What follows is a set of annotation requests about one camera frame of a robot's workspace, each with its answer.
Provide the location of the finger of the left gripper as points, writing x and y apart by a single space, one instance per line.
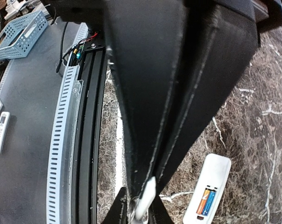
219 44
145 39

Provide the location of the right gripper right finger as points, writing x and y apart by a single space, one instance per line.
158 213

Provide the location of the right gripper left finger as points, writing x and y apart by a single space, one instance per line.
117 213

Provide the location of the white battery cover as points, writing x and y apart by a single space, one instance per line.
146 199

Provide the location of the blue battery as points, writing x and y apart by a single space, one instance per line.
208 203

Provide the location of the white spare remote control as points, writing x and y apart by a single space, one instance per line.
4 120

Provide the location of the blue perforated plastic basket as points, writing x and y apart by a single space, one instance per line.
19 35

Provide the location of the white slotted cable duct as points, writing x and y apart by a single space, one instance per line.
61 151

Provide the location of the black front rail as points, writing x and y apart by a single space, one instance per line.
86 149

